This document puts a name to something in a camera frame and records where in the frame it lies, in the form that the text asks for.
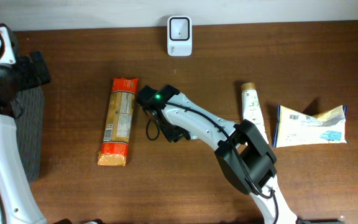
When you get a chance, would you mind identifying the orange pasta package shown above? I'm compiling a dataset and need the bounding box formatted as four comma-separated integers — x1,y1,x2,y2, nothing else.
97,78,139,166

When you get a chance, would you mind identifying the grey mesh basket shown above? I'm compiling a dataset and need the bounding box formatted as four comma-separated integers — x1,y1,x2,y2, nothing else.
12,87,45,184

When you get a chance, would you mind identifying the white barcode scanner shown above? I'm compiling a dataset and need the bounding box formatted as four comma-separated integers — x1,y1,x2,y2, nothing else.
167,16,193,57

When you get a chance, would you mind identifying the yellow white wipes bag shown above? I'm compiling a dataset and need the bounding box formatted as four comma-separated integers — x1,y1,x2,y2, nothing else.
272,105,347,148

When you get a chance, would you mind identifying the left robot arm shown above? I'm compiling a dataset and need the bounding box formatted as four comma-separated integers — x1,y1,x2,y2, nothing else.
0,51,51,223

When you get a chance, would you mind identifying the white tube brown cap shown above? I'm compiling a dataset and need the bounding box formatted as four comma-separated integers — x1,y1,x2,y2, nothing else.
241,83,269,144

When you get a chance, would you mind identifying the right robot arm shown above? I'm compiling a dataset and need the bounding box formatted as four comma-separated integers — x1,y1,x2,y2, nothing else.
136,85,300,223

